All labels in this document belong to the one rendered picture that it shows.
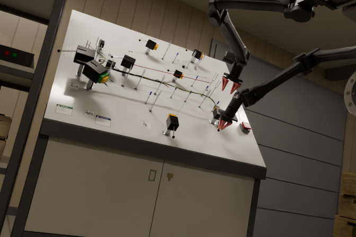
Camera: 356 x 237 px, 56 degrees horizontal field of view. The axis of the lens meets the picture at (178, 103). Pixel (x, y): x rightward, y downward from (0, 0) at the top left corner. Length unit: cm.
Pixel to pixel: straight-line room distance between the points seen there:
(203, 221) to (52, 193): 75
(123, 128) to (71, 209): 42
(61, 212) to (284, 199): 441
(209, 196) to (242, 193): 21
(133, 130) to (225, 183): 58
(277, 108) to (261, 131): 49
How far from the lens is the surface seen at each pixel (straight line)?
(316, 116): 612
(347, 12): 127
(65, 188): 157
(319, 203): 623
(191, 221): 177
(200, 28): 478
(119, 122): 162
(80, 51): 171
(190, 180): 173
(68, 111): 158
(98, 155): 158
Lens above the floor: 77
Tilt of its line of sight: 11 degrees up
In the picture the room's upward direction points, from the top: 11 degrees clockwise
